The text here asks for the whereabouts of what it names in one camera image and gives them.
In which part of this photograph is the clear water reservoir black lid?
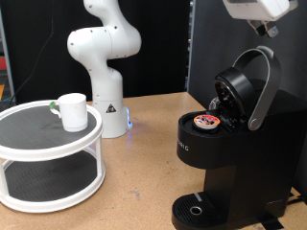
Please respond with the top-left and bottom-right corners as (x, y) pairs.
(208, 79), (268, 111)

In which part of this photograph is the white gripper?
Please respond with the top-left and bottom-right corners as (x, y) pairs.
(222, 0), (299, 39)

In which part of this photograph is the black machine power cord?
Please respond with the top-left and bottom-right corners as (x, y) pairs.
(286, 193), (307, 207)

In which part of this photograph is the thin black hanging cable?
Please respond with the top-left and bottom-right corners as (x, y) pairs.
(9, 0), (54, 108)

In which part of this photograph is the black Keurig coffee machine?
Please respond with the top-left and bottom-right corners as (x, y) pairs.
(171, 45), (307, 230)

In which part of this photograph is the white plastic mug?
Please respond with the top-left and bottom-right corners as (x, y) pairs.
(49, 92), (89, 133)

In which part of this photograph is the grey metal frame post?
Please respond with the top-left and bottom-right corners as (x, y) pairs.
(0, 8), (16, 104)

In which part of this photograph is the orange red coffee pod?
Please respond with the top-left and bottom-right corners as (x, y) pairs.
(193, 113), (222, 130)

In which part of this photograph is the white two-tier turntable shelf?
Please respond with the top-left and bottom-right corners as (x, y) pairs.
(0, 99), (106, 214)

